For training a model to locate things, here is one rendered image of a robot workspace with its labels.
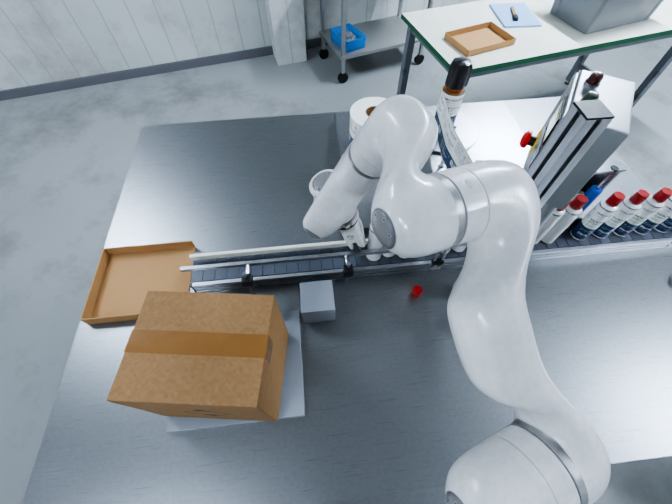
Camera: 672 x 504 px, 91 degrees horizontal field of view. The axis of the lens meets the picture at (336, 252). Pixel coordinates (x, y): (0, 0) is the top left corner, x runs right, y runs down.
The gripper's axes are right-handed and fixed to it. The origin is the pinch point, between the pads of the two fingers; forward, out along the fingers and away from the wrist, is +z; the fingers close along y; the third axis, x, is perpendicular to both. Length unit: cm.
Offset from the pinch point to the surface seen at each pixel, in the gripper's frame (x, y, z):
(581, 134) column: -47, -17, -39
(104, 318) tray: 78, -13, -20
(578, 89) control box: -51, -6, -38
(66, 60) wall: 234, 271, -9
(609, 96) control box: -55, -8, -37
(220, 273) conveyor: 45.2, -2.0, -9.5
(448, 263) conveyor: -25.0, -5.2, 18.0
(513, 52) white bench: -100, 134, 51
